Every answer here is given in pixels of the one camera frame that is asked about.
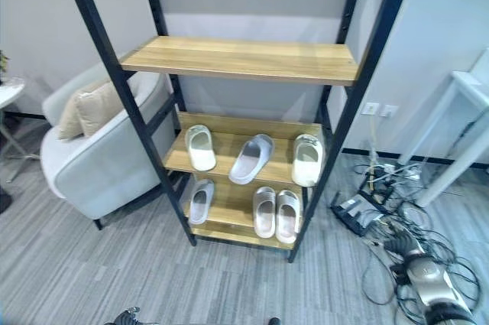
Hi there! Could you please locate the cream slipper plain strap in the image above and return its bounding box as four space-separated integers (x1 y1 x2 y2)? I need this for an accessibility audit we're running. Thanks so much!
184 124 217 172

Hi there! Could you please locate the round white side table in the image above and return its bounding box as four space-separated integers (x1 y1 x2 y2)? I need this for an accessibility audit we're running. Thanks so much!
0 76 42 184

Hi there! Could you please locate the white power strip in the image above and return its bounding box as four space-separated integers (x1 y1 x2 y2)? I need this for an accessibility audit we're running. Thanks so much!
381 163 422 181

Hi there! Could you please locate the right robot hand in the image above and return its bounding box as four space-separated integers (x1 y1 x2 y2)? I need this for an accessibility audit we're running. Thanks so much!
383 229 426 263

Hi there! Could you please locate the white cable from socket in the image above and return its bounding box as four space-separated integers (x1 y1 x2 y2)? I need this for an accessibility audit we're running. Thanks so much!
367 113 380 192

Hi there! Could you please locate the black router with antennas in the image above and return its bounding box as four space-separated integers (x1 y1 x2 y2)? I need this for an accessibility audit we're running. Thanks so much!
329 190 389 237

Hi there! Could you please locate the green potted plant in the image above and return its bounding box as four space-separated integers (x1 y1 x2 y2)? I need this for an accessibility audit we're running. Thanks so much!
0 49 11 85

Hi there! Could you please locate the black metal shoe rack frame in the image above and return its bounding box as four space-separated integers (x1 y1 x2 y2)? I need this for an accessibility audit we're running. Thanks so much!
57 0 419 265

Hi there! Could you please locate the white armchair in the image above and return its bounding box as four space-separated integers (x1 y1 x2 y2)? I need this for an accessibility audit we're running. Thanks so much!
40 60 180 231

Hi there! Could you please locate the light grey slipper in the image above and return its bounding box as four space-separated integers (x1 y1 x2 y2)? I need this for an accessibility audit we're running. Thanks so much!
188 178 215 226

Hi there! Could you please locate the cream slipper scuffed strap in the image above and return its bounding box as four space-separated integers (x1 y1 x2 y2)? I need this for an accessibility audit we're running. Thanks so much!
290 133 325 187

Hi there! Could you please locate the empty wide wooden shelf board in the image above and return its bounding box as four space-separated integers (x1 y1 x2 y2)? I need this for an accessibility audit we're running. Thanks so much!
120 35 362 87

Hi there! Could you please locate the pale pink slipper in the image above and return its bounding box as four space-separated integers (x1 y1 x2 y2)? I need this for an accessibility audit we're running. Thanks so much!
274 189 303 245
252 186 277 239

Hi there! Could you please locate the grey-blue slipper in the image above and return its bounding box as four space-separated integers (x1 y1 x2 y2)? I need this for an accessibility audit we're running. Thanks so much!
228 133 276 186

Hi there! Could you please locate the wooden shelf board with back lip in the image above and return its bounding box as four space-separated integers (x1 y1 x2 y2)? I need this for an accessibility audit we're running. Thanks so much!
164 111 325 187

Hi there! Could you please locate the beige cushion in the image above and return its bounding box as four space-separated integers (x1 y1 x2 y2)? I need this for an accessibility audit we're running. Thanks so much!
57 80 104 141
73 80 125 138

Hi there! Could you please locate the black cable tangle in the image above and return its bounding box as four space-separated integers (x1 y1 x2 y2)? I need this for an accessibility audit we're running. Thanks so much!
351 160 483 322

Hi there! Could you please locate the lowest wooden shelf board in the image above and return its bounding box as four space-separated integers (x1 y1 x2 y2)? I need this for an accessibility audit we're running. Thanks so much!
183 176 307 252

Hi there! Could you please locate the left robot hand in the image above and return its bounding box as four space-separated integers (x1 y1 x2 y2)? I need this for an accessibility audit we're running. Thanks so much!
103 305 143 325

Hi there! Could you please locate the white desk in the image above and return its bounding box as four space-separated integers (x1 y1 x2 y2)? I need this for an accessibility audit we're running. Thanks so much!
397 47 489 208

